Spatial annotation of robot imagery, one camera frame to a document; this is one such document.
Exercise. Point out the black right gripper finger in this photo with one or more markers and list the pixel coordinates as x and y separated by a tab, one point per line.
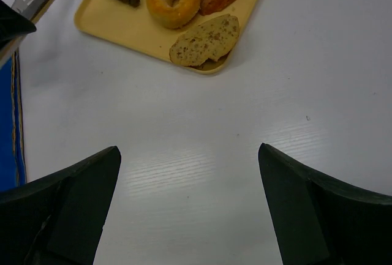
13	25

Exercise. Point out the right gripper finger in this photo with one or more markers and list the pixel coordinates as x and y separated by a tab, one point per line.
319	219
59	218

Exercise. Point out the yellow tray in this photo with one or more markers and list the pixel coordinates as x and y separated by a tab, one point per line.
133	28

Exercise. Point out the seeded bread slice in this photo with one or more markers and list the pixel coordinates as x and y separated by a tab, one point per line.
210	40

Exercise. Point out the blue patterned placemat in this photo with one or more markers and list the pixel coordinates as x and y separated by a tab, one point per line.
12	157

